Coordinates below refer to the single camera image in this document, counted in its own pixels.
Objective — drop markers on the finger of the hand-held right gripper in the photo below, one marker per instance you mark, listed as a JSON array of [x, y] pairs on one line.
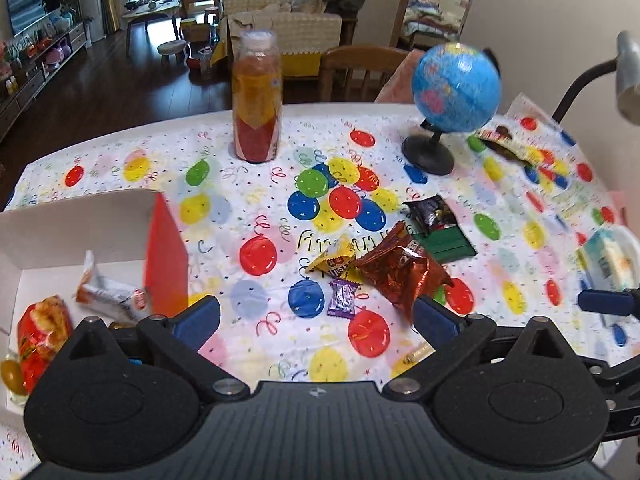
[[610, 301]]

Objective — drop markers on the blue globe on black stand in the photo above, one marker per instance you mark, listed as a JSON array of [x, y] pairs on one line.
[[455, 85]]

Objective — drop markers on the tissue box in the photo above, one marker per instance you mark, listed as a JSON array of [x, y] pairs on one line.
[[607, 260]]

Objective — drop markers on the orange juice bottle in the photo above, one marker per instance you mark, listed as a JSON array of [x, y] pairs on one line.
[[257, 100]]

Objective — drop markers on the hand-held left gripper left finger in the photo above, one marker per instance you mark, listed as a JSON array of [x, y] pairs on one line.
[[197, 317]]

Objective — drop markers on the red and white cardboard box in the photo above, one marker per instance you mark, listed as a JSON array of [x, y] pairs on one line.
[[75, 230]]

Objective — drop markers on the shiny red snack bag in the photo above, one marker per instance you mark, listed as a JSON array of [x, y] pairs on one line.
[[400, 270]]

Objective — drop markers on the wooden coffee table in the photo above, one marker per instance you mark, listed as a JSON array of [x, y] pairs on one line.
[[150, 10]]

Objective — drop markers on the balloon print tablecloth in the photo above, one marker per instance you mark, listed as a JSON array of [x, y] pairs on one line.
[[150, 160]]

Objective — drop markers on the gold candy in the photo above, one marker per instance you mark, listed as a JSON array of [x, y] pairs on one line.
[[11, 375]]

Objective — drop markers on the covered sofa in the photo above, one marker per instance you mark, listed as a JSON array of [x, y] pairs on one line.
[[300, 30]]

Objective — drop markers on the television cabinet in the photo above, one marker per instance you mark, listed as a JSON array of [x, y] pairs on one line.
[[30, 75]]

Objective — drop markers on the pink cloth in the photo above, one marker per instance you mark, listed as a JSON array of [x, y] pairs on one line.
[[395, 85]]

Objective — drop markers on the flat snack packet brown print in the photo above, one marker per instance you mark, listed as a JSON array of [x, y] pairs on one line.
[[510, 145]]

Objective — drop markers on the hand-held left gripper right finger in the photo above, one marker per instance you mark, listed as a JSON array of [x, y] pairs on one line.
[[435, 322]]

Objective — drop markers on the silver desk lamp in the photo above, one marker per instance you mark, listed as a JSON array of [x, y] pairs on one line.
[[627, 75]]

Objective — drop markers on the flat screen television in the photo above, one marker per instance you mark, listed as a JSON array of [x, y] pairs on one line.
[[30, 0]]

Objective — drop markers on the wooden dining chair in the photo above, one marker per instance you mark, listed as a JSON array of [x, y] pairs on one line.
[[350, 60]]

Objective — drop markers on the dark chocolate packet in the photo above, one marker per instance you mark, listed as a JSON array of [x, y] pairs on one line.
[[430, 215]]

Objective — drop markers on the small tan candy stick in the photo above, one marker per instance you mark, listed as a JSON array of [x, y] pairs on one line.
[[417, 355]]

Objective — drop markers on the small wooden stool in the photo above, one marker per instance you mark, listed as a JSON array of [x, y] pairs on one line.
[[172, 49]]

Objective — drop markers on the red and yellow snack packet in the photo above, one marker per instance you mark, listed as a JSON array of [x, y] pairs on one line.
[[42, 335]]

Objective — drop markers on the purple candy wrapper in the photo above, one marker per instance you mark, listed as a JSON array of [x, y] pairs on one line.
[[342, 299]]

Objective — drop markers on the white snack packet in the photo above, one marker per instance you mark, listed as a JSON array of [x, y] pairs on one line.
[[107, 295]]

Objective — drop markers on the green snack packet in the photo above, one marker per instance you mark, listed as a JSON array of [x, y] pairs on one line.
[[450, 247]]

